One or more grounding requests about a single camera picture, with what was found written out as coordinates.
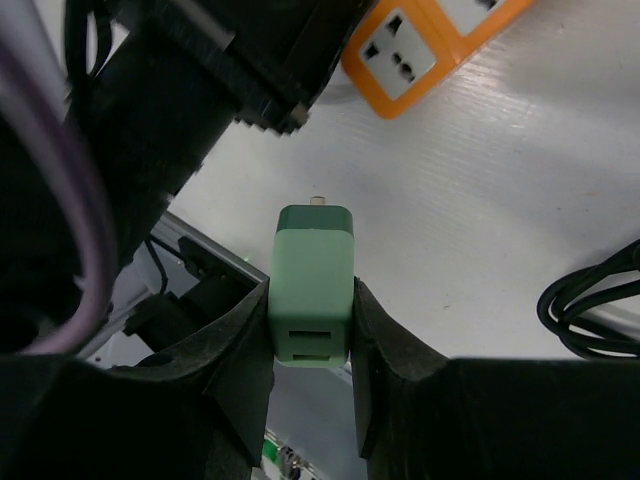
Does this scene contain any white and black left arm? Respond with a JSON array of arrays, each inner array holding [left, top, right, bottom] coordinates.
[[1, 1, 372, 354]]

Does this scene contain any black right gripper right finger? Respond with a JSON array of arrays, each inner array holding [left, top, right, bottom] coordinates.
[[351, 281, 639, 479]]

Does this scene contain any aluminium front rail frame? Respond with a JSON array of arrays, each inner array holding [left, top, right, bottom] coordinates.
[[74, 209, 351, 480]]

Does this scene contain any green plug adapter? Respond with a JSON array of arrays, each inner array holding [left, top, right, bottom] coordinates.
[[268, 196, 355, 368]]

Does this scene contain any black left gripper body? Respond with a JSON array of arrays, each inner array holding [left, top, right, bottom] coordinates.
[[64, 1, 371, 200]]

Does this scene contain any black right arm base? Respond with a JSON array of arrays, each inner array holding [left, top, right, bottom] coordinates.
[[123, 236, 259, 352]]

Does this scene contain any black power cable with plug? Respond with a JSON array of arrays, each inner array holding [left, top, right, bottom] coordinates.
[[536, 238, 640, 360]]

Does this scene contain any orange power strip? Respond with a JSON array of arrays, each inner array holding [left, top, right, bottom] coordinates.
[[341, 0, 532, 120]]

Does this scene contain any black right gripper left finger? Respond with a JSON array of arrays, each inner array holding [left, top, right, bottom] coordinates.
[[1, 284, 274, 479]]

